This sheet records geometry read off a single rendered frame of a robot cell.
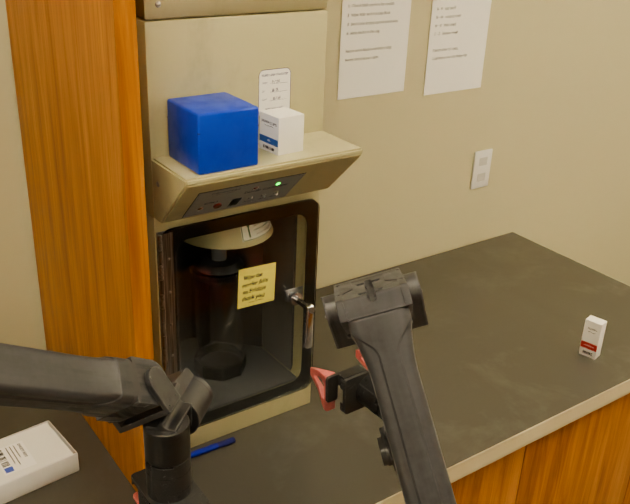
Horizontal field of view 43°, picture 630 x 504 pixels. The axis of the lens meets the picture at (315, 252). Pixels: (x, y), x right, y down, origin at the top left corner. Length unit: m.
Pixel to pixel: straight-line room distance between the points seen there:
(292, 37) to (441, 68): 0.89
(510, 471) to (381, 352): 0.99
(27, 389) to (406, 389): 0.37
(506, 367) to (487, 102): 0.82
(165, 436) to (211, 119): 0.44
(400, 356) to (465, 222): 1.64
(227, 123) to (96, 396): 0.45
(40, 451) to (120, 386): 0.59
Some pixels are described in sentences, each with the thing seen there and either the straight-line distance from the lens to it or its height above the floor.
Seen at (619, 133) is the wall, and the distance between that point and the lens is 2.88.
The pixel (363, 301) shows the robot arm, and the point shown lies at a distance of 0.80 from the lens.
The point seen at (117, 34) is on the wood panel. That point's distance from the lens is 1.09.
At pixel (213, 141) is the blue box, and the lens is 1.16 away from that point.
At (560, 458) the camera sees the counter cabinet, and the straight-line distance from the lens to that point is 1.90.
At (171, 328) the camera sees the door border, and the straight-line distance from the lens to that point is 1.37.
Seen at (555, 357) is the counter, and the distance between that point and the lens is 1.91.
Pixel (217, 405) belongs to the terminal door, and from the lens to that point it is 1.50.
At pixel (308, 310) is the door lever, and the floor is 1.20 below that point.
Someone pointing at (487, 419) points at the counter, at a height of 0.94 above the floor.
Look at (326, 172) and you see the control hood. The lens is 1.32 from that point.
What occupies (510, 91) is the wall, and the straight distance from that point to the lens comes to 2.39.
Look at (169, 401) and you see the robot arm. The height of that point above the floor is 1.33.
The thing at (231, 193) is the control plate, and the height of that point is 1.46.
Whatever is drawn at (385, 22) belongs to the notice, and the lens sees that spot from 2.01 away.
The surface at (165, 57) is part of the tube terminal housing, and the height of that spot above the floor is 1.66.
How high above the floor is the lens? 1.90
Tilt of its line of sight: 25 degrees down
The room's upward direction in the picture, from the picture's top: 3 degrees clockwise
